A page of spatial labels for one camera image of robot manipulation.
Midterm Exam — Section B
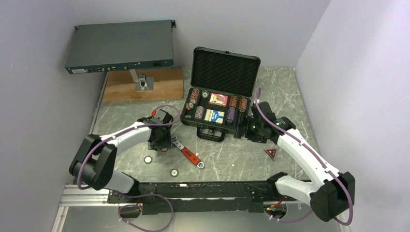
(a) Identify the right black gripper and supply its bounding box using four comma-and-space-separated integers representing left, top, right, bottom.
234, 113, 267, 144

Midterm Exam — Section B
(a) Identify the blue texas holdem card box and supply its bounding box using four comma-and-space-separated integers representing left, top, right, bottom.
204, 109, 225, 124

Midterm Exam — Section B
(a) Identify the green poker chip bottom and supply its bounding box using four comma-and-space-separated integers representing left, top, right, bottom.
170, 169, 179, 178

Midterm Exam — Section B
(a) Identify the red playing card deck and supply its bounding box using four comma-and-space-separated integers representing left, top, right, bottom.
209, 93, 229, 106

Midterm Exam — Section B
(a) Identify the black poker set case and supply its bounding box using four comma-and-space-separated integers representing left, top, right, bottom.
181, 47, 261, 142

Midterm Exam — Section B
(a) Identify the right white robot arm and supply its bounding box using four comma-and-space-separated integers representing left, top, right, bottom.
238, 101, 355, 225

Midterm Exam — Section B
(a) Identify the purple chip stack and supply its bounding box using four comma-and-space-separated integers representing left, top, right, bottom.
226, 107, 236, 123

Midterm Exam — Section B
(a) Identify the brown chip stack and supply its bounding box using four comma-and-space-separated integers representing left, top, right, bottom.
238, 98, 248, 113

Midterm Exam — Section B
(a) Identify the orange black chip stack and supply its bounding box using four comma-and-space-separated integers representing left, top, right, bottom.
228, 96, 238, 108

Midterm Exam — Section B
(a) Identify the triangular all in button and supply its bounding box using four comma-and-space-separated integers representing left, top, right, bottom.
264, 148, 278, 160

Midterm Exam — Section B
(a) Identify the green chip in case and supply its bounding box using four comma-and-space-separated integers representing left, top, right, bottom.
201, 91, 209, 99

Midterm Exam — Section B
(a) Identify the wooden board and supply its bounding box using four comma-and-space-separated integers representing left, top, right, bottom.
102, 68, 184, 103

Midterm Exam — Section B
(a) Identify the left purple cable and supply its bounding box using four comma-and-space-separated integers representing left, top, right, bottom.
76, 105, 181, 232

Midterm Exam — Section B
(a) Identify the purple cable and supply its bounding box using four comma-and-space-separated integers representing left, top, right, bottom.
254, 87, 354, 226
76, 105, 181, 232

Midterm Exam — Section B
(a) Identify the red handled adjustable wrench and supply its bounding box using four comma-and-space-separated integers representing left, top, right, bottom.
171, 135, 205, 169

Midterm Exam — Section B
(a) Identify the grey metal stand bracket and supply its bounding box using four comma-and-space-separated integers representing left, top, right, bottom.
129, 69, 154, 91

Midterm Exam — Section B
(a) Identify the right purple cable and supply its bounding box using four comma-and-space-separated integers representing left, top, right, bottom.
254, 87, 354, 226

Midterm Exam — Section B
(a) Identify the grey rack-mount network unit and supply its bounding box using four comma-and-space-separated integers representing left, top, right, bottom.
64, 19, 176, 74

